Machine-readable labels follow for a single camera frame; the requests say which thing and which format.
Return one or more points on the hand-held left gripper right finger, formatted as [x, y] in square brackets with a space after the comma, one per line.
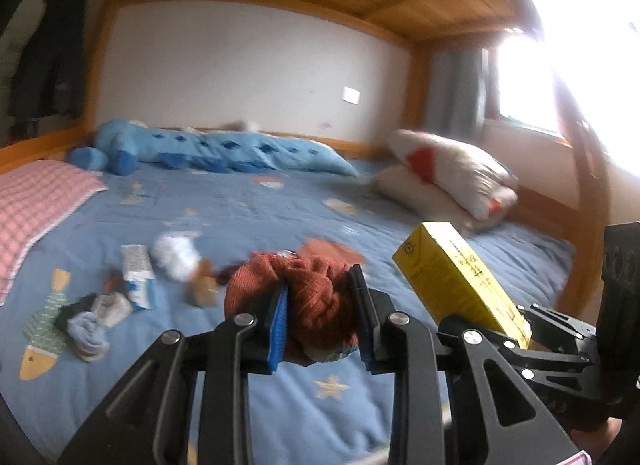
[362, 327]

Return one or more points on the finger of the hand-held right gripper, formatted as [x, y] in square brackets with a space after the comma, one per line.
[560, 325]
[545, 370]

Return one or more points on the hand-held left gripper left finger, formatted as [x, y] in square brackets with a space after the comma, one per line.
[277, 335]

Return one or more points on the rust red knitted sock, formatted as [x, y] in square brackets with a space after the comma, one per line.
[320, 295]

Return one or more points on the yellow cardboard box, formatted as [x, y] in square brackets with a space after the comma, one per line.
[450, 270]

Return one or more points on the white tissue wad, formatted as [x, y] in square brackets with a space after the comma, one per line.
[175, 255]

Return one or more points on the white drink carton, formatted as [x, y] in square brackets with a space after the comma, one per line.
[136, 270]

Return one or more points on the small brown object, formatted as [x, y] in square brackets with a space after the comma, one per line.
[202, 290]

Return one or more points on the blue printed bedsheet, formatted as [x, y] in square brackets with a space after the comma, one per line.
[225, 210]

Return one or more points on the beige pillow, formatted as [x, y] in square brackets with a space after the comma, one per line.
[415, 195]

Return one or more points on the grey white sock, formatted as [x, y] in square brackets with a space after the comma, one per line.
[114, 309]

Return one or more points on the white pillow with red print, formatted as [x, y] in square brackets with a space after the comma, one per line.
[460, 170]

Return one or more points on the light blue sock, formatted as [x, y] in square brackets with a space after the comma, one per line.
[87, 337]

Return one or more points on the long blue plush toy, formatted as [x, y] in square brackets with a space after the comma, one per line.
[225, 150]

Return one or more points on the black sock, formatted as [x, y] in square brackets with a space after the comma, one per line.
[72, 312]

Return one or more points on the window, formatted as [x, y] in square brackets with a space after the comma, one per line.
[525, 90]

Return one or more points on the grey curtain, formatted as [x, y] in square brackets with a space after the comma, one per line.
[457, 90]

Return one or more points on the pink checked blanket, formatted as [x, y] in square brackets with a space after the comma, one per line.
[35, 205]

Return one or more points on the dark hanging clothes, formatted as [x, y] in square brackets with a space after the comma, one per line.
[50, 55]

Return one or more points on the white wall switch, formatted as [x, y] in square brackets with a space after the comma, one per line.
[351, 95]

